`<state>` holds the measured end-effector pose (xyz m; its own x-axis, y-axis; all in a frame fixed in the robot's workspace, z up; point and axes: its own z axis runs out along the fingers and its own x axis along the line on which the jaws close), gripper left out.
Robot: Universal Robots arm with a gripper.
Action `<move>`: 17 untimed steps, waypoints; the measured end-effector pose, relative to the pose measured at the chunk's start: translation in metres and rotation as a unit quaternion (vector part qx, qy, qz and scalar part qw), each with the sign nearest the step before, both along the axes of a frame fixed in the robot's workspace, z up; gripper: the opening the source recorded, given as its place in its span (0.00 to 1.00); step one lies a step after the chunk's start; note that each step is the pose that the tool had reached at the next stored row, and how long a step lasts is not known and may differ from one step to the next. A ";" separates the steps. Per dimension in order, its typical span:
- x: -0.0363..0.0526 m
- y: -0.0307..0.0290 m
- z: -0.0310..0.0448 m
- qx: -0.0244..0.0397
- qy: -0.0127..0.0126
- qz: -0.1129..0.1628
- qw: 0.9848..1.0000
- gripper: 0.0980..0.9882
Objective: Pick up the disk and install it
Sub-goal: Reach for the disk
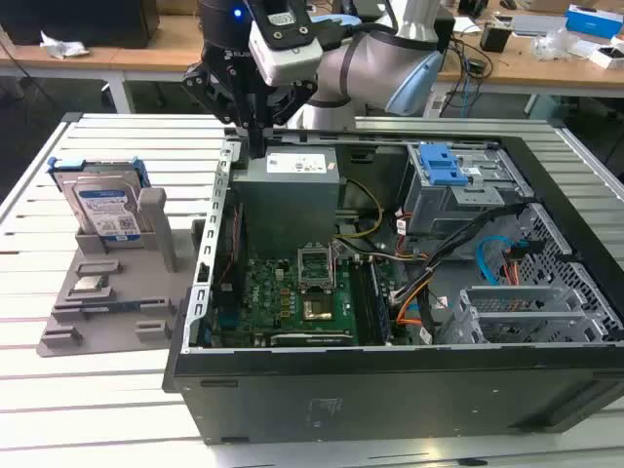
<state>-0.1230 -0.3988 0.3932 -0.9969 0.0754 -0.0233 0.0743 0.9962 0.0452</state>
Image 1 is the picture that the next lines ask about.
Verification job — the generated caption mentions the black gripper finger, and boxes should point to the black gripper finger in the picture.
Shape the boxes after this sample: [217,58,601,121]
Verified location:
[256,80,319,158]
[182,61,258,158]

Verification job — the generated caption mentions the hard disk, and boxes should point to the hard disk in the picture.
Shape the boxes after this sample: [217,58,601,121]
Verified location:
[46,155,150,243]

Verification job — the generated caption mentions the wooden desk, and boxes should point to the wooden desk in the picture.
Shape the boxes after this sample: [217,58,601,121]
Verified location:
[0,14,624,98]

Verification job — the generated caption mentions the brown cardboard box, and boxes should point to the brown cardboard box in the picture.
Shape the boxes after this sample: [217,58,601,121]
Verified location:
[158,0,204,16]

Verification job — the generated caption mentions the gray power supply unit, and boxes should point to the gray power supply unit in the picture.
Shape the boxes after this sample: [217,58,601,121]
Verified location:
[231,145,340,257]

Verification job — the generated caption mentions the large black computer tower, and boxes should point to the large black computer tower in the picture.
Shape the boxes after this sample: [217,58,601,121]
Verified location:
[0,0,160,50]

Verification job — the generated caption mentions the crumpled white paper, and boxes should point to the crumpled white paper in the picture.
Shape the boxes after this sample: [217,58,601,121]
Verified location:
[39,31,92,60]

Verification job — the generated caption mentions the metal socket cover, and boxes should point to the metal socket cover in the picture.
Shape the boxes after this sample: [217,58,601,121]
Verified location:
[295,246,338,293]

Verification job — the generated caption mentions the blue plastic drive latch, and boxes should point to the blue plastic drive latch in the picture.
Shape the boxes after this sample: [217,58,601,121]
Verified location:
[418,142,469,186]

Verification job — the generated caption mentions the small black desktop computer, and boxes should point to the small black desktop computer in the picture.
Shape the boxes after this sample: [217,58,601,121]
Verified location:
[436,14,457,54]

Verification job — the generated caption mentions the metal optical drive cage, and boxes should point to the metal optical drive cage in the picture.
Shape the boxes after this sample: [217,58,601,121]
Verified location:
[399,142,535,238]

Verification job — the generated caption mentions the green motherboard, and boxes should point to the green motherboard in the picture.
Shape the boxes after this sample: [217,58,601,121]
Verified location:
[212,255,391,348]

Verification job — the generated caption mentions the small black cube box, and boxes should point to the small black cube box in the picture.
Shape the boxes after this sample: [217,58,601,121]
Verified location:
[480,24,513,54]

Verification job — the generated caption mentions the black RAM slot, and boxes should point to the black RAM slot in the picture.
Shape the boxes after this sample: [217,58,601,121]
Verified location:
[349,260,374,342]

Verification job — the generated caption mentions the CPU socket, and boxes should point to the CPU socket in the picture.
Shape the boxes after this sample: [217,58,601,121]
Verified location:
[300,292,336,324]

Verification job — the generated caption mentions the gray parts rack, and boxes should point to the gray parts rack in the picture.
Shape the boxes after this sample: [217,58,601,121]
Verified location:
[37,187,206,360]

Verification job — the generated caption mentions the installed RAM stick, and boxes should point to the installed RAM stick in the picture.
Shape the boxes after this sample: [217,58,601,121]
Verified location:
[363,257,394,342]

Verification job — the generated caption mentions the silver CPU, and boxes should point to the silver CPU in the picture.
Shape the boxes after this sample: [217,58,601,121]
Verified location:
[72,275,109,293]

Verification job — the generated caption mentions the black graphics card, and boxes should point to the black graphics card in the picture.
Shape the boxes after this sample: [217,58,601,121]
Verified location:
[270,331,357,348]

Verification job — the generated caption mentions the blue RAM stick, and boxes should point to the blue RAM stick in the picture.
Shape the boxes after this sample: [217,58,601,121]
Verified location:
[80,301,142,314]

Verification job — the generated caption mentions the gray flat box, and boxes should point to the gray flat box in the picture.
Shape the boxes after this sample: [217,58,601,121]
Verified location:
[511,14,569,36]

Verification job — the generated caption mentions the blue cardboard box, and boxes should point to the blue cardboard box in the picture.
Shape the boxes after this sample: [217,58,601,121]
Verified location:
[565,4,624,38]

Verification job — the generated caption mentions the white open box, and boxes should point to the white open box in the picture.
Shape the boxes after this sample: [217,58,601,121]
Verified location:
[587,43,624,72]

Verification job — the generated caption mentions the black PC case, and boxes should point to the black PC case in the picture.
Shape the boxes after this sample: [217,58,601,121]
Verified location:
[163,127,624,446]

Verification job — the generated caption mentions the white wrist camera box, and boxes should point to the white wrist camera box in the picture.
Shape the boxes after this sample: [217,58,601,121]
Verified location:
[247,9,324,87]

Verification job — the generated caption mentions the yellow wires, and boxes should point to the yellow wires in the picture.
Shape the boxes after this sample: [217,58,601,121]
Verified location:
[335,177,386,240]

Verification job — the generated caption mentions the black cable bundle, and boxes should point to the black cable bundle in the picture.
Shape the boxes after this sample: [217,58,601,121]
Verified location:
[389,202,532,303]

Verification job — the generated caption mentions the blue data wire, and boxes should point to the blue data wire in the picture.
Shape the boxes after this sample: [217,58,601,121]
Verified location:
[475,235,530,287]

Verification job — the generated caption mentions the power wire with black connector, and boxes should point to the power wire with black connector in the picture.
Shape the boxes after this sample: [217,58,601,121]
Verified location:
[504,241,545,287]

